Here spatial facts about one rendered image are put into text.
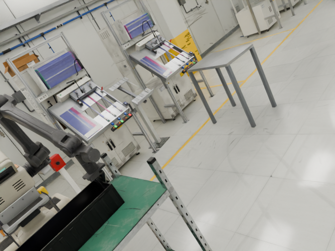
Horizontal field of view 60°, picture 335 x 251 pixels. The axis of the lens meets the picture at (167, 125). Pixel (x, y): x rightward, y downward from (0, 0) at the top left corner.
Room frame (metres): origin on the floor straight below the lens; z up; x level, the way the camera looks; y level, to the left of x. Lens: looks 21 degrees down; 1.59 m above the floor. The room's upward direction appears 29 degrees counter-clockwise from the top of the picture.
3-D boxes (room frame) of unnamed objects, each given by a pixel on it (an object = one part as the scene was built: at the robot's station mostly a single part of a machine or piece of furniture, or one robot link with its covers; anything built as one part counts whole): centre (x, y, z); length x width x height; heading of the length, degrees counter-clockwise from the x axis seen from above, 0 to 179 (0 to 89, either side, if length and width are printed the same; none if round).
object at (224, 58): (3.25, -0.89, 0.40); 0.70 x 0.45 x 0.80; 25
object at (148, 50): (4.58, -0.34, 0.65); 1.01 x 0.73 x 1.29; 35
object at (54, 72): (3.82, 0.84, 1.52); 0.51 x 0.13 x 0.27; 125
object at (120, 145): (3.89, 0.96, 0.31); 0.70 x 0.65 x 0.62; 125
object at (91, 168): (1.20, 0.39, 1.15); 0.10 x 0.07 x 0.07; 124
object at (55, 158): (3.09, 1.29, 0.39); 0.24 x 0.24 x 0.78; 35
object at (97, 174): (1.20, 0.39, 1.08); 0.07 x 0.07 x 0.09; 34
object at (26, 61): (4.00, 1.10, 1.82); 0.68 x 0.30 x 0.20; 125
